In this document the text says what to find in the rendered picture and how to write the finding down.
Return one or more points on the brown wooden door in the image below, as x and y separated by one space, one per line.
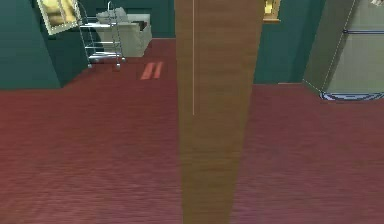
213 110

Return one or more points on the beige armchair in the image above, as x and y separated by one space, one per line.
133 36

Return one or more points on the silver metal trolley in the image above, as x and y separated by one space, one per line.
103 50

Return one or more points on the yellow framed window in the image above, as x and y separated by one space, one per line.
270 10

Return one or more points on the grey fridge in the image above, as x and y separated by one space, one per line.
353 63

